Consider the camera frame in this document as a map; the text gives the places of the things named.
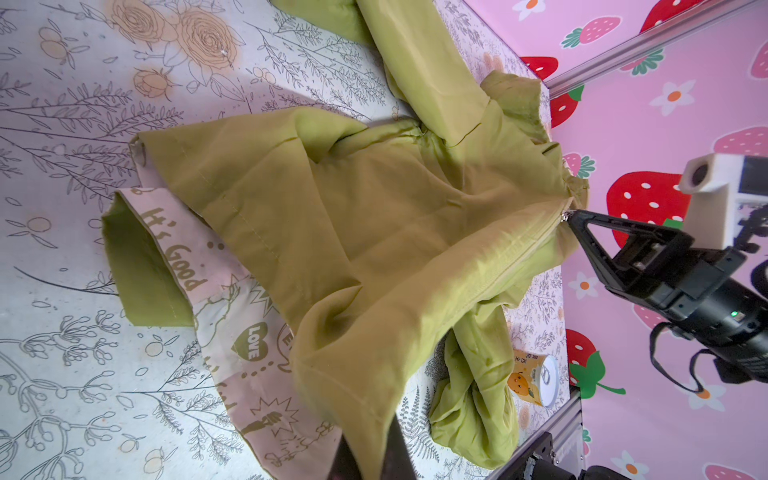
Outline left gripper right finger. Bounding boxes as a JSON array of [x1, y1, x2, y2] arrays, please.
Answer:
[[380, 417, 417, 480]]

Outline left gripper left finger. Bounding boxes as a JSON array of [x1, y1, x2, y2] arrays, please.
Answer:
[[327, 436, 362, 480]]

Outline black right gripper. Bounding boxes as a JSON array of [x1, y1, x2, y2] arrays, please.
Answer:
[[565, 210, 767, 384]]

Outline green zip-up jacket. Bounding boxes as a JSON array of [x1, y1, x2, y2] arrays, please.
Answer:
[[102, 1, 588, 479]]

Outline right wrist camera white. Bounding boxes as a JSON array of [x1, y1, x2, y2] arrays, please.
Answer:
[[679, 153, 767, 250]]

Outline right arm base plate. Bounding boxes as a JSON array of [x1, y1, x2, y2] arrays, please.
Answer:
[[488, 432, 556, 480]]

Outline aluminium front rail frame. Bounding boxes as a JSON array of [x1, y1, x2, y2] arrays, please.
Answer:
[[487, 388, 586, 480]]

